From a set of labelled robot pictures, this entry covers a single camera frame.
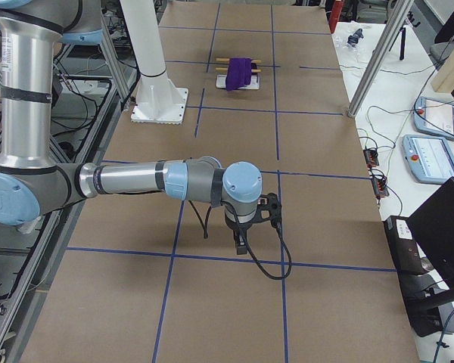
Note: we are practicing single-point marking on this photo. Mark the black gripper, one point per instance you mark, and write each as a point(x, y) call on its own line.
point(237, 231)

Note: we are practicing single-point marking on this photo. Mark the purple microfiber towel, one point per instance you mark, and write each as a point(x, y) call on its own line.
point(238, 73)

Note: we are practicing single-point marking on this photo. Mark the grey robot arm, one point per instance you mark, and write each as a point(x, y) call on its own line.
point(98, 170)

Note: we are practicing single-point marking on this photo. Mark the white rack base tray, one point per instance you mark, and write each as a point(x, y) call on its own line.
point(254, 83)

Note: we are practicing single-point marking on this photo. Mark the right wooden rack rod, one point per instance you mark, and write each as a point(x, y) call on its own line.
point(226, 69)

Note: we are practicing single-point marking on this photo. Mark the wooden rack rod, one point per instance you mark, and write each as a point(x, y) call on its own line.
point(228, 59)
point(226, 69)

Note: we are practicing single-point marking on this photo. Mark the left wooden rack rod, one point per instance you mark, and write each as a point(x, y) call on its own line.
point(228, 59)

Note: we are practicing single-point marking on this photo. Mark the near orange connector block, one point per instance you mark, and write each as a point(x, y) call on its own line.
point(379, 184)

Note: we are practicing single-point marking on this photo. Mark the orange connector block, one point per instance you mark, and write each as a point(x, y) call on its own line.
point(371, 157)
point(379, 184)

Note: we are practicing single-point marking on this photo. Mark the far orange connector block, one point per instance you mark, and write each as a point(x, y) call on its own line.
point(371, 157)

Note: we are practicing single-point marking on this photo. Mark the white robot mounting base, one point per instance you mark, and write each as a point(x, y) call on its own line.
point(157, 99)

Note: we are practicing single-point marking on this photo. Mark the black box with labels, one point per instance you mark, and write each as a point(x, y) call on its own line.
point(403, 248)

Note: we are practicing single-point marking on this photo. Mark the black monitor stand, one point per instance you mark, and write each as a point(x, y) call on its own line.
point(428, 306)

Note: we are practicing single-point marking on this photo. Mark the black monitor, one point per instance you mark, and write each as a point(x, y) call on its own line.
point(432, 227)

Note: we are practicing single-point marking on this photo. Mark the near teach pendant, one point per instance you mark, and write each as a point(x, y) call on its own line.
point(429, 158)

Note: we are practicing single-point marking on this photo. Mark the teach pendant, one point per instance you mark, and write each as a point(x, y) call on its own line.
point(434, 117)
point(429, 158)

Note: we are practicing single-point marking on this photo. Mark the far teach pendant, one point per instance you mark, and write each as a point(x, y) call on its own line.
point(434, 117)

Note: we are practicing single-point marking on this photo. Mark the blue object on table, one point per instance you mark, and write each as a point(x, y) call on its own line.
point(354, 38)

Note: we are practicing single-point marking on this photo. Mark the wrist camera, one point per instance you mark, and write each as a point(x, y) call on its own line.
point(269, 209)

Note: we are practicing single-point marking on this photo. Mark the aluminium frame structure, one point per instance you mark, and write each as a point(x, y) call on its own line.
point(62, 90)

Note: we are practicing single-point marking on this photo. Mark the grey aluminium post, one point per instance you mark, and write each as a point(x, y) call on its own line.
point(387, 38)

